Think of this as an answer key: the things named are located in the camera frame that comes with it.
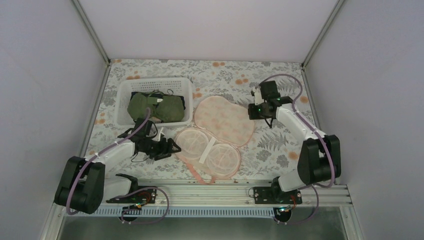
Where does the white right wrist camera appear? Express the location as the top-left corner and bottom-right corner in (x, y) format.
(251, 86), (264, 105)

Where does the white slotted cable duct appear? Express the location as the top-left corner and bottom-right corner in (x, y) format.
(66, 207), (282, 219)

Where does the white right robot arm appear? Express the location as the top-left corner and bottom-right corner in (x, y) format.
(248, 80), (342, 204)

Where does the floral patterned tablecloth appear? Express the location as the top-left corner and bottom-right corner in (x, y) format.
(86, 59), (314, 181)

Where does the navy blue bra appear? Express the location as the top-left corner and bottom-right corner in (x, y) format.
(129, 91), (186, 125)

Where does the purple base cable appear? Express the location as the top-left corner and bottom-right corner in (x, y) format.
(119, 187), (170, 226)
(273, 185), (321, 226)

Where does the white plastic laundry basket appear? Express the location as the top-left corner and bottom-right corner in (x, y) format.
(113, 77), (194, 128)

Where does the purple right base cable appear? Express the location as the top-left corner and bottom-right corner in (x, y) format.
(273, 185), (321, 226)

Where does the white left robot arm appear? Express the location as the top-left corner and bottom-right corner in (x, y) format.
(54, 118), (182, 215)

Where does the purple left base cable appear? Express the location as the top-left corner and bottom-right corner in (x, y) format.
(119, 187), (170, 226)

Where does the pink floral mesh laundry bag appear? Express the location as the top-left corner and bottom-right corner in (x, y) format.
(175, 95), (255, 185)

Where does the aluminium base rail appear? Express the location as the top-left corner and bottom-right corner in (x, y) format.
(89, 179), (353, 209)

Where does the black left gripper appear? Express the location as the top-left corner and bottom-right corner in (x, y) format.
(142, 137), (181, 161)

